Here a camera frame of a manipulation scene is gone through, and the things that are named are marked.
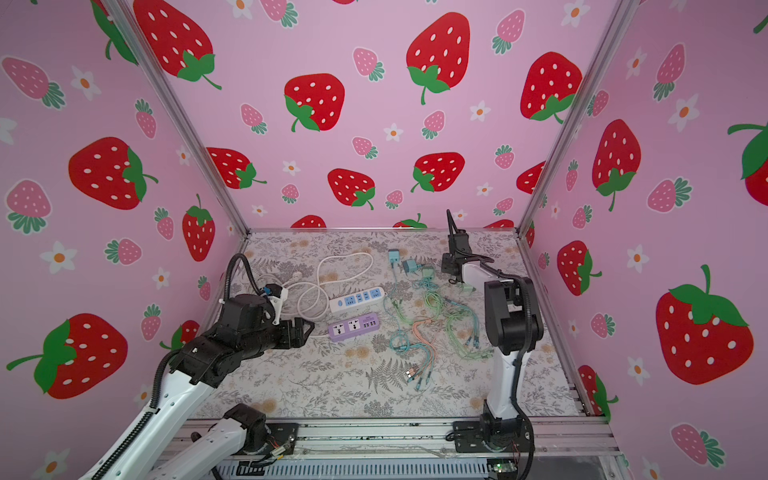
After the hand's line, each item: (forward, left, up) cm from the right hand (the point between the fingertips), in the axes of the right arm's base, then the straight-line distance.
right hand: (455, 258), depth 103 cm
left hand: (-37, +40, +13) cm, 56 cm away
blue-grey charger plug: (-1, +16, -4) cm, 16 cm away
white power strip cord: (-11, +43, -6) cm, 45 cm away
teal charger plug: (+3, +22, -4) cm, 23 cm away
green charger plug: (-3, +9, -6) cm, 11 cm away
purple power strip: (-29, +31, -4) cm, 43 cm away
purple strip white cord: (-41, +36, +14) cm, 56 cm away
